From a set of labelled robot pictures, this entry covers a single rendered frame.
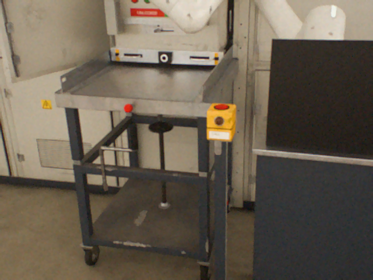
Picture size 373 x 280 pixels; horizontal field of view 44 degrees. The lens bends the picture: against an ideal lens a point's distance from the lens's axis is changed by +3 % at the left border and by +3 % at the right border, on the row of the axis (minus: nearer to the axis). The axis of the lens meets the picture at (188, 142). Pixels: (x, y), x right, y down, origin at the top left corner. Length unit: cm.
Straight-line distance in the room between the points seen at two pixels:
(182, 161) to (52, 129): 78
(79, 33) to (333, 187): 138
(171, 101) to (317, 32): 55
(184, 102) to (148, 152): 96
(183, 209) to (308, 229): 80
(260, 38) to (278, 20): 42
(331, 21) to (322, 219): 65
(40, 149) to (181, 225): 110
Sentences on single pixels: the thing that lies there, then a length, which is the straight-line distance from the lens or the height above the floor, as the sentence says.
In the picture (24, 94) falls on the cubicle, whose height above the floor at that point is 60.
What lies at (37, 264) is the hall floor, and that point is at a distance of 235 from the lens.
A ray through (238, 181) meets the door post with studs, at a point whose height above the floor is 16.
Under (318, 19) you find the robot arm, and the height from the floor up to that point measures 112.
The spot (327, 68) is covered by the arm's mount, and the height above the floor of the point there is 102.
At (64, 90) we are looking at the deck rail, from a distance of 185.
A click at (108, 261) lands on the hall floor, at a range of 227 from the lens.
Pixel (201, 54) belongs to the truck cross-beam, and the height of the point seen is 91.
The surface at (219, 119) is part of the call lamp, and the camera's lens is 139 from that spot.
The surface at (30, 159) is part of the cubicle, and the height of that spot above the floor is 19.
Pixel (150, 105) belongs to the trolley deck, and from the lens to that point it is 170.
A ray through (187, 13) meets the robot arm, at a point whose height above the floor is 116.
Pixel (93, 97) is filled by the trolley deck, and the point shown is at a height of 84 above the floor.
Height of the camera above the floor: 137
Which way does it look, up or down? 24 degrees down
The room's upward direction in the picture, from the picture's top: 1 degrees counter-clockwise
